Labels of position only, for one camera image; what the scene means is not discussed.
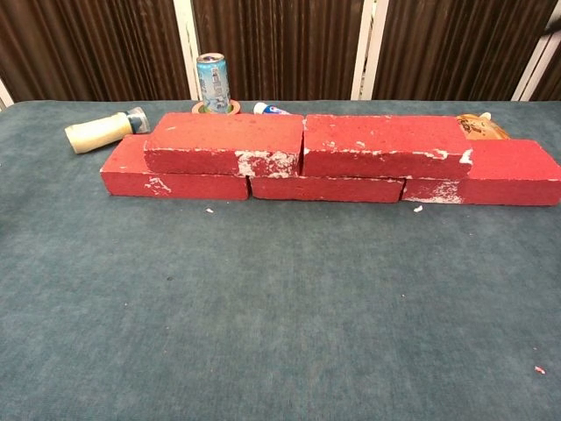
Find red brick large white scuff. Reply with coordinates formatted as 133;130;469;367
143;111;306;179

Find red brick white chips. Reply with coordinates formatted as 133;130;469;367
301;113;475;180

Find red brick thin chipped edge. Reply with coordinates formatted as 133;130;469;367
249;175;405;204

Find white blue toothpaste tube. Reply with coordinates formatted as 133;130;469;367
252;102;293;117

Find blue table cloth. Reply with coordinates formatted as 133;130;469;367
0;99;561;421

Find red tape roll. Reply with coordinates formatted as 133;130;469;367
191;99;242;115

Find light blue drink can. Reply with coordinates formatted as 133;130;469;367
195;52;232;115

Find red brick small white scuff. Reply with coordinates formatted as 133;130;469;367
99;134;250;202

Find brown corrugated screen panel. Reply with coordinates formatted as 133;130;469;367
0;0;192;103
532;39;561;102
372;0;557;101
192;0;365;101

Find cream bottle with blue cap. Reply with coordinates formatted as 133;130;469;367
64;106;152;155

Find orange sauce pouch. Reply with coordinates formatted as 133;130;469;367
455;111;512;141

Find red brick medium white scuff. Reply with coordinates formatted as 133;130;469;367
401;139;561;207

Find white screen frame post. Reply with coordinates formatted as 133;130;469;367
510;0;561;102
172;0;202;101
0;77;15;111
350;0;390;101

